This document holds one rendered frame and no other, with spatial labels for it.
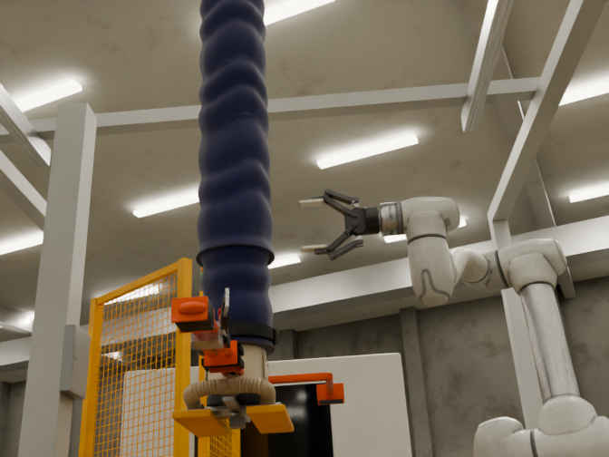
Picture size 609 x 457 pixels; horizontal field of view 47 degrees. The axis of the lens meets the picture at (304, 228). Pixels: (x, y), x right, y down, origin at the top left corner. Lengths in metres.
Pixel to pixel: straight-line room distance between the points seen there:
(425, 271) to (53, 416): 2.00
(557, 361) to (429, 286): 0.54
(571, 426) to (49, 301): 2.35
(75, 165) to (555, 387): 2.56
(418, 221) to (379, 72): 5.38
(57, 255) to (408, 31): 4.21
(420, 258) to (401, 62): 5.37
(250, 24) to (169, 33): 4.13
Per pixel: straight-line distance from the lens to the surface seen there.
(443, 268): 1.80
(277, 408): 1.84
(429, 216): 1.85
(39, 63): 7.18
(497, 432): 2.09
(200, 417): 1.87
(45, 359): 3.39
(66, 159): 3.78
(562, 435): 2.06
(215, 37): 2.47
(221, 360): 1.75
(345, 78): 7.19
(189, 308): 1.41
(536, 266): 2.29
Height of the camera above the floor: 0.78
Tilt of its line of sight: 25 degrees up
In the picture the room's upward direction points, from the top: 3 degrees counter-clockwise
